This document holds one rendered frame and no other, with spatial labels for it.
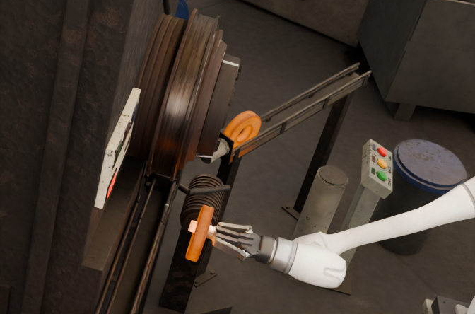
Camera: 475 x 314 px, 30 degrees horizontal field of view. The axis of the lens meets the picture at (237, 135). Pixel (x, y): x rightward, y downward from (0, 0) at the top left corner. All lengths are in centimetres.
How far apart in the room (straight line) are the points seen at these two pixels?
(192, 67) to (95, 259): 54
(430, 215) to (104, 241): 89
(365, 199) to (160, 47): 137
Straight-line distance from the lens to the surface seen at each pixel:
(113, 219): 237
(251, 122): 305
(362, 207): 342
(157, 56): 226
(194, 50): 225
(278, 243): 244
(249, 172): 405
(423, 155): 381
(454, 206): 251
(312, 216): 340
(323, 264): 244
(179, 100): 221
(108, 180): 206
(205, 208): 242
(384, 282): 379
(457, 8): 447
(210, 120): 230
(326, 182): 330
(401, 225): 253
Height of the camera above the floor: 249
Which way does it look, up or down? 36 degrees down
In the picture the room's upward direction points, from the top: 17 degrees clockwise
